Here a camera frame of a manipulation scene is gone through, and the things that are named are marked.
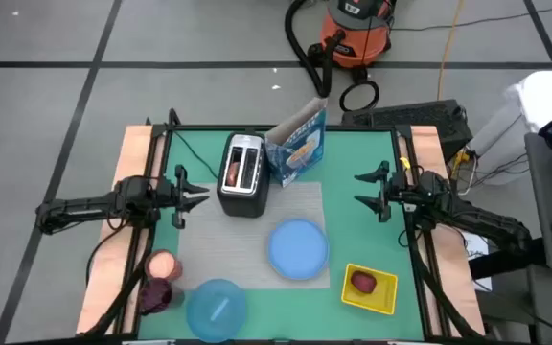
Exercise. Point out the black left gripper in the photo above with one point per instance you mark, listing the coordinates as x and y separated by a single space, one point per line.
180 201

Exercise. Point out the light blue bowl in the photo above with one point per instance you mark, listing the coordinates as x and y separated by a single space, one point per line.
216 311

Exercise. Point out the black computer case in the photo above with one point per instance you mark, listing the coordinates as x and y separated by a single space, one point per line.
415 120

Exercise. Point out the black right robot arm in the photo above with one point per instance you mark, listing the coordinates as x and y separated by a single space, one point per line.
477 218

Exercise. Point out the black aluminium table frame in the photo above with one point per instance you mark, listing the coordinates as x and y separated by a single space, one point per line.
420 268

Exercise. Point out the orange plastic cup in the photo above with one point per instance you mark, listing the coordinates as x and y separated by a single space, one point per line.
162 264

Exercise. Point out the toasted bread slice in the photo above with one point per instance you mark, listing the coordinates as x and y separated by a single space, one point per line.
233 175

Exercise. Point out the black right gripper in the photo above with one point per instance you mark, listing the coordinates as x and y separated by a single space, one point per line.
385 191

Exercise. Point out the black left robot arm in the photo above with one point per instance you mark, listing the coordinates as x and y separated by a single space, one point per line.
84 207

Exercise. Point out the blue plate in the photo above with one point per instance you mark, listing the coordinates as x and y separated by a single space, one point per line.
298 249

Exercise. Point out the green table mat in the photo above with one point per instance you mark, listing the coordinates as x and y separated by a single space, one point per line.
357 230

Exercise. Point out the blue frosted flakes cereal box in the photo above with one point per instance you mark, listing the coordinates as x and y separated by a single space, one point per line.
295 153

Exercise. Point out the dark red apple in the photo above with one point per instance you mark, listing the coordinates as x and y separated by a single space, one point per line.
363 282

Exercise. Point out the black two-slot toaster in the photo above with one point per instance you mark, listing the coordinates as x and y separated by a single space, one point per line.
242 203

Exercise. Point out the white plastic bag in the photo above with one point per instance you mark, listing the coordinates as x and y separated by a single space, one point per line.
544 91

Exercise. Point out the white paper sheet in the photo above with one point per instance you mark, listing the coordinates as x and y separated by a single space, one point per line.
478 251

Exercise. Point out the dark red plastic cup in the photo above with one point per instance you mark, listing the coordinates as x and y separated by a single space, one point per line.
155 295

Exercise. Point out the yellow plastic tray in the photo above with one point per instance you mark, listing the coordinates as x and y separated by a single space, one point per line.
384 297

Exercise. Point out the yellow clip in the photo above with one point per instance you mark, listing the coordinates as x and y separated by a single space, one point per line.
405 163

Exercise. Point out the orange shop vacuum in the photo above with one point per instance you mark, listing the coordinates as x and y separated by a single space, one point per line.
355 36

